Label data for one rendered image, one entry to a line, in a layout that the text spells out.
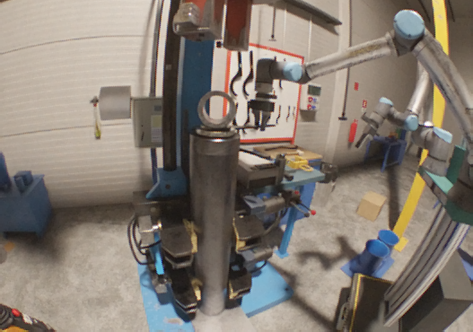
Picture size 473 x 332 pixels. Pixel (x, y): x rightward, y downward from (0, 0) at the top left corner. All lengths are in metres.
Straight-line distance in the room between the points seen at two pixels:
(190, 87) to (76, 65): 2.00
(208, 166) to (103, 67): 2.27
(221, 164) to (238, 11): 0.71
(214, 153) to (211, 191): 0.16
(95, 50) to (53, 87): 0.73
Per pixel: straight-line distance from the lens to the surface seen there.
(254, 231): 1.05
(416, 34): 0.80
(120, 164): 2.97
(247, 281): 1.41
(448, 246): 1.35
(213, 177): 0.81
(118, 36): 2.87
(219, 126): 0.79
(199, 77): 1.21
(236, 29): 1.01
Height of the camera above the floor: 1.66
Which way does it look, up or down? 18 degrees down
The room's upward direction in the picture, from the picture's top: 5 degrees clockwise
